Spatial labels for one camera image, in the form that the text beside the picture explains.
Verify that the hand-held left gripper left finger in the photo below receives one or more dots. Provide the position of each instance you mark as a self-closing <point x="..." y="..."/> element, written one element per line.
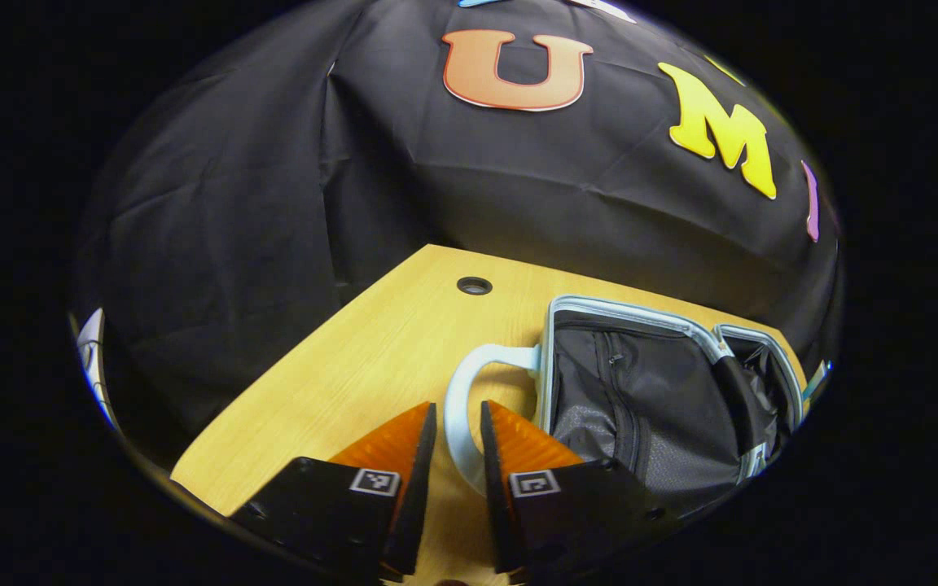
<point x="416" y="505"/>

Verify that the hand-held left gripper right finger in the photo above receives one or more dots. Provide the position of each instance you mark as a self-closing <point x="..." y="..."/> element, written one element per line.
<point x="495" y="505"/>

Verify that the light blue suitcase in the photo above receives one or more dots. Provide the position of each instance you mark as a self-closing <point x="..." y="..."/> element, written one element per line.
<point x="640" y="391"/>

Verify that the black backdrop cloth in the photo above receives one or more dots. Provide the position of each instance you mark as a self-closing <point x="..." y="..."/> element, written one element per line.
<point x="273" y="203"/>

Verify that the colourful printed object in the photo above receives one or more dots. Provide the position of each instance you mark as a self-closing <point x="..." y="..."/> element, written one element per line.
<point x="816" y="381"/>

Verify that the white blue striped object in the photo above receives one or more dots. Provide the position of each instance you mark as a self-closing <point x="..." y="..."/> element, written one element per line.
<point x="93" y="358"/>

